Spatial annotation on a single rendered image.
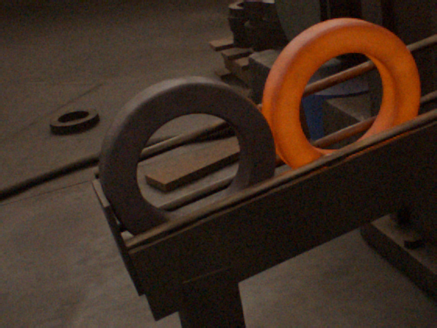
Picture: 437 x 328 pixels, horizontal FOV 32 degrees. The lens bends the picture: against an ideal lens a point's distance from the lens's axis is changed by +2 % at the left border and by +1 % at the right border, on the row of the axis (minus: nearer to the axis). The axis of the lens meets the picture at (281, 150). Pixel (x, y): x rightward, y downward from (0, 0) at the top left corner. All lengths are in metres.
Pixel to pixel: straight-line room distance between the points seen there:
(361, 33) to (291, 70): 0.09
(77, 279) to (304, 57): 1.27
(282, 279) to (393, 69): 0.99
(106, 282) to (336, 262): 0.56
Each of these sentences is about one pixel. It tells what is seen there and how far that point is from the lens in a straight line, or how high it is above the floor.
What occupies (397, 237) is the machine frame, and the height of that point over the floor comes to 0.07.
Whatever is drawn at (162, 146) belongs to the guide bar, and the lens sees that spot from 0.83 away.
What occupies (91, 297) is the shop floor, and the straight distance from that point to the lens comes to 1.87.
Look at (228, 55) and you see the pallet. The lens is 3.07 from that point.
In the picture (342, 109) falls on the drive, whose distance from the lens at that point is 2.01.
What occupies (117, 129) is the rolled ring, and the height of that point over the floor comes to 0.70.
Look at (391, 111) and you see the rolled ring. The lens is 0.86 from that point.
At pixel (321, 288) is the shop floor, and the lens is 1.71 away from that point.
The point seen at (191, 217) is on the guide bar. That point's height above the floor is 0.60.
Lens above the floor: 0.94
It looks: 23 degrees down
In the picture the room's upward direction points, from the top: 8 degrees counter-clockwise
